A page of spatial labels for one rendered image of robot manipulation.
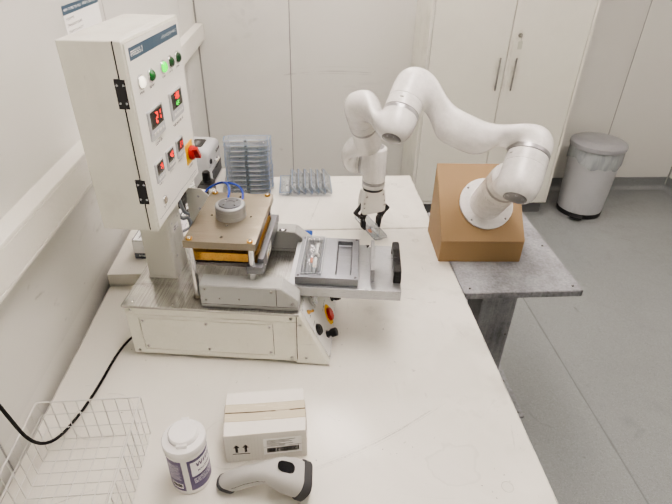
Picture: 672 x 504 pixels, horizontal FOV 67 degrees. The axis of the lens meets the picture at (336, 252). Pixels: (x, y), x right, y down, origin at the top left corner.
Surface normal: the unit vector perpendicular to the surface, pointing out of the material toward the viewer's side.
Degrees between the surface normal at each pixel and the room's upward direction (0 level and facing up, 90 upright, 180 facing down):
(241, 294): 90
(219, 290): 90
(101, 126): 90
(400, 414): 0
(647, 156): 90
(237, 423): 2
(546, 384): 0
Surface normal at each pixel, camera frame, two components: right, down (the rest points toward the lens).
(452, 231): 0.03, -0.24
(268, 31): 0.07, 0.55
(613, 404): 0.02, -0.84
